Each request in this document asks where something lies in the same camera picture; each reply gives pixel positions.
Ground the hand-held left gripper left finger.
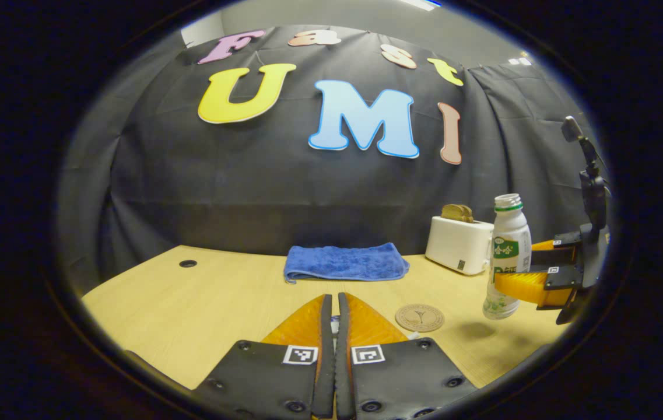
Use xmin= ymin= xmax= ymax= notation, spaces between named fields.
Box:
xmin=194 ymin=293 xmax=335 ymax=420

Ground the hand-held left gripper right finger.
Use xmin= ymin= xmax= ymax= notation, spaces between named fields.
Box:
xmin=335 ymin=292 xmax=478 ymax=420

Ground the white plastic water bottle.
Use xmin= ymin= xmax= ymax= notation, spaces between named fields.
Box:
xmin=482 ymin=194 xmax=532 ymax=320

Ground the round brown coaster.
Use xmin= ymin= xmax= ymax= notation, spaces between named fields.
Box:
xmin=395 ymin=303 xmax=445 ymax=333

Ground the blue towel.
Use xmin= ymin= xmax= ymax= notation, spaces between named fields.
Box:
xmin=283 ymin=243 xmax=411 ymax=285

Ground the white toaster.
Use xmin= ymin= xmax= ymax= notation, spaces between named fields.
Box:
xmin=425 ymin=216 xmax=495 ymax=276

